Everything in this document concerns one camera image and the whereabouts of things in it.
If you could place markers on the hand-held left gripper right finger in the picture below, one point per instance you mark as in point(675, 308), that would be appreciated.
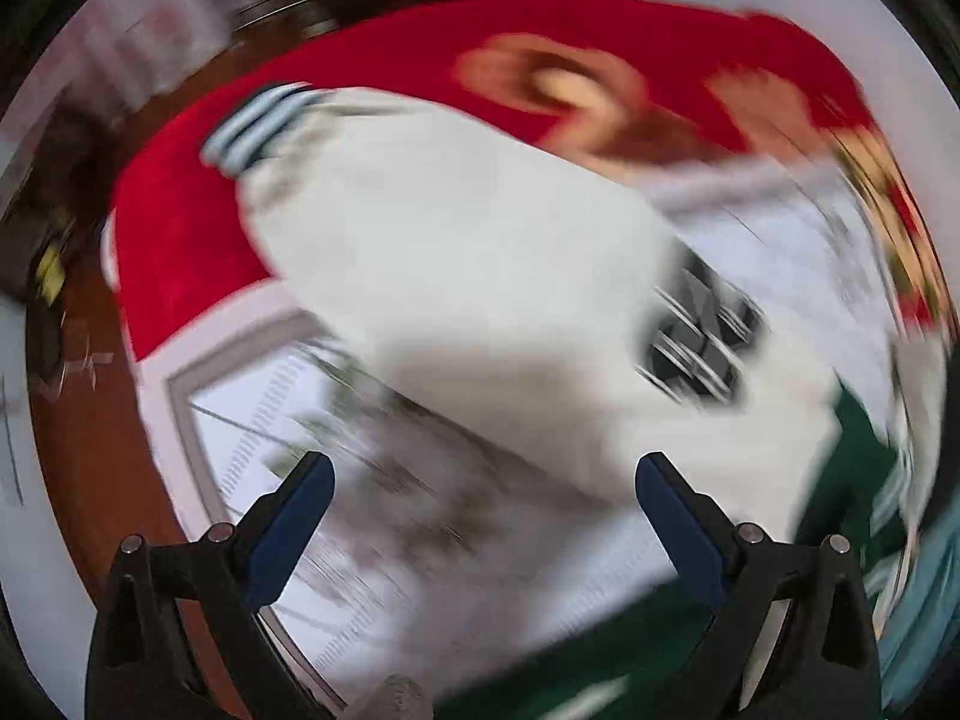
point(679, 532)

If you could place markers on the green and white jacket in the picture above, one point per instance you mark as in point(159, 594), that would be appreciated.
point(487, 277)

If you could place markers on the dark object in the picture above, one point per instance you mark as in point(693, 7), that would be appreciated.
point(45, 225)

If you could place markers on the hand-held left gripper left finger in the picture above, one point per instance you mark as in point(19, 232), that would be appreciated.
point(289, 532)

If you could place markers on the red and white printed blanket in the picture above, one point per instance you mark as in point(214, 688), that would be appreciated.
point(187, 240)

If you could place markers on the light blue quilt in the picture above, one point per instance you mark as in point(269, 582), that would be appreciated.
point(921, 615)

